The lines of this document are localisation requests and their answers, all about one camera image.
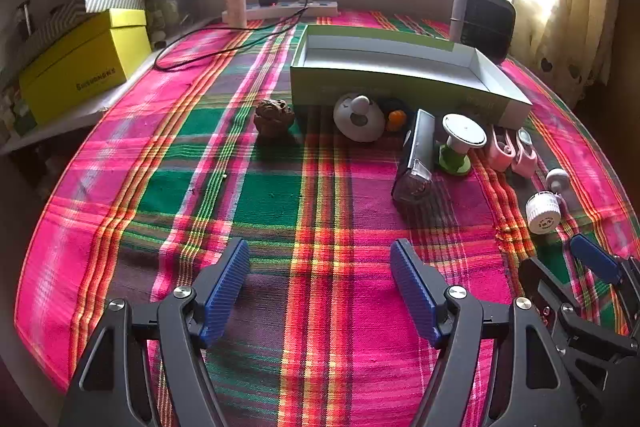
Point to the white dome toy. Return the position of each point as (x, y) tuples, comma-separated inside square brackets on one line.
[(357, 122)]

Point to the green white striped box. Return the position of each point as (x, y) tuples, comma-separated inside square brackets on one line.
[(115, 1)]

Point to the white power strip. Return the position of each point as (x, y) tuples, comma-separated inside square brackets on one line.
[(300, 10)]

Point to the green spool with white top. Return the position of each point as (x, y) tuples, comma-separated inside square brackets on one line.
[(462, 129)]

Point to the white side shelf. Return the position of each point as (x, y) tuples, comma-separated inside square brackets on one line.
[(65, 127)]

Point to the grey black fan heater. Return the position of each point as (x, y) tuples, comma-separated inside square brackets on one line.
[(482, 24)]

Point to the white round lens case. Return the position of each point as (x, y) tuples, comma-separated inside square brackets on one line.
[(542, 212)]

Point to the large brown walnut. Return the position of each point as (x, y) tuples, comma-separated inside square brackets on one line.
[(273, 117)]

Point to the yellow box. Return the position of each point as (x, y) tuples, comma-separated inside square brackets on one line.
[(75, 67)]

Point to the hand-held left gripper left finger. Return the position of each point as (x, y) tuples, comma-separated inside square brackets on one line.
[(227, 292)]

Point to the green white cardboard box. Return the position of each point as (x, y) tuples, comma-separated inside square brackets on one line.
[(380, 57)]

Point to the glass tank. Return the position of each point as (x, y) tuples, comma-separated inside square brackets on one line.
[(175, 9)]

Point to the plain pink clip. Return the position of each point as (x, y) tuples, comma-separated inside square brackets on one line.
[(500, 152)]

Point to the black bike light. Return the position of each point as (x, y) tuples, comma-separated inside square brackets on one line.
[(417, 147)]

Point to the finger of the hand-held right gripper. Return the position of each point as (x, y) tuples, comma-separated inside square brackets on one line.
[(542, 282), (595, 257)]

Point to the yellow heart print curtain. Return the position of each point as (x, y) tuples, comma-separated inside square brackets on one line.
[(565, 32)]

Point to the white mushroom knob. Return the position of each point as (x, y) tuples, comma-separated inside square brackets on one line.
[(556, 179)]

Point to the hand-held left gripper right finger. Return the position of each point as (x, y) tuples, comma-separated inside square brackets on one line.
[(415, 292)]

